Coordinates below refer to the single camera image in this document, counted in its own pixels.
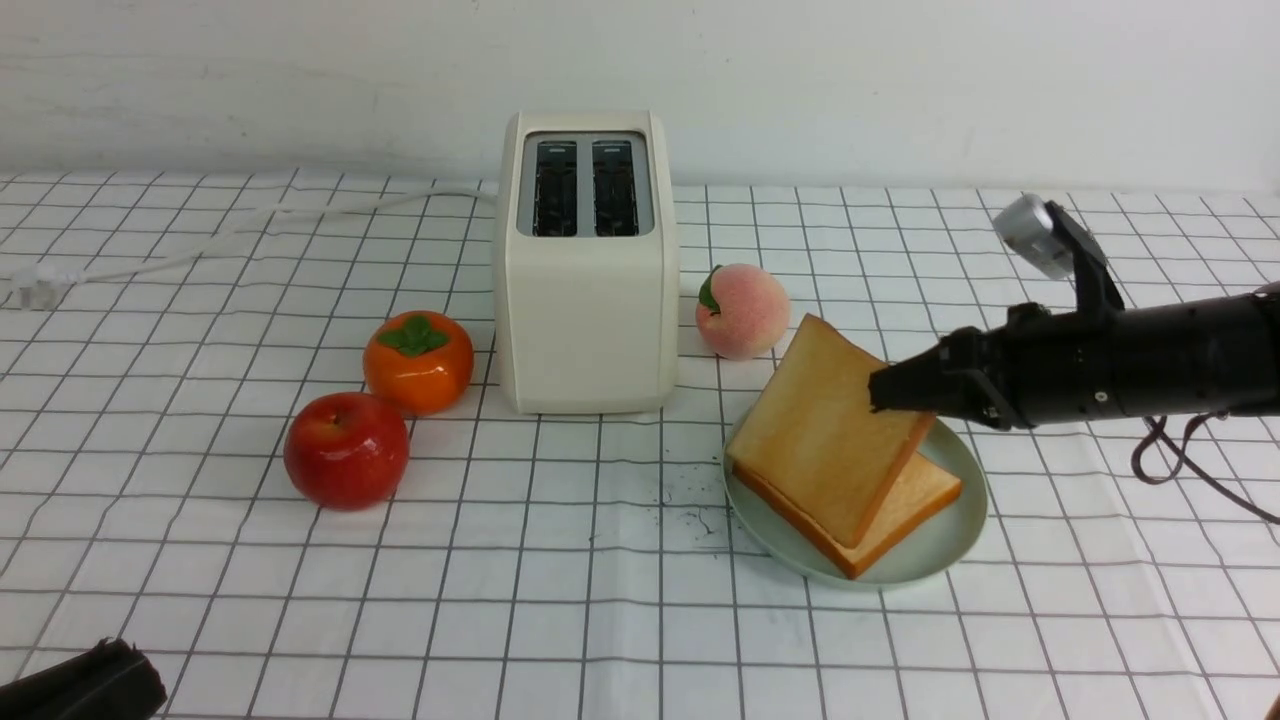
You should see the cream white two-slot toaster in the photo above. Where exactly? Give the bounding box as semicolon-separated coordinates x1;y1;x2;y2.
492;110;680;415

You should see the pink peach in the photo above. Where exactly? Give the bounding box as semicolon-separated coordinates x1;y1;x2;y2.
695;263;791;361

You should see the toast slice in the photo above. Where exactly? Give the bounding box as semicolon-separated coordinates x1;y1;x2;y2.
733;454;959;578
726;314;934;547

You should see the white power cord with plug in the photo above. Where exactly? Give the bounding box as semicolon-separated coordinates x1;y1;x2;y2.
8;188;499;311

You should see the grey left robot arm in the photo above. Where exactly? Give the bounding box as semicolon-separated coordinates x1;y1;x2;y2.
1;638;168;719

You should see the orange persimmon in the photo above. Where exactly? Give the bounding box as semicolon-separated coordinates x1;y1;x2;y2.
362;310;475;416

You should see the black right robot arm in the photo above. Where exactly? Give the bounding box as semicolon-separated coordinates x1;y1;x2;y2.
868;287;1277;430

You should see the red apple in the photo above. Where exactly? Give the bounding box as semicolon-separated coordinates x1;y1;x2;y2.
282;391;410;512

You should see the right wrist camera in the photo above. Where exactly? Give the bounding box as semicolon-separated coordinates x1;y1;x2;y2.
991;193;1124;318

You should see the dark right arm cable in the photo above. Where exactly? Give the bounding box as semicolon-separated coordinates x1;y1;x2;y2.
1132;410;1280;527

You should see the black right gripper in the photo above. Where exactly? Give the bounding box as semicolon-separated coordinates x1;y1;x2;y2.
868;304;1085;430

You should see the light green plate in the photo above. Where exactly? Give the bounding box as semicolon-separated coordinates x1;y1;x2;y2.
721;421;989;592

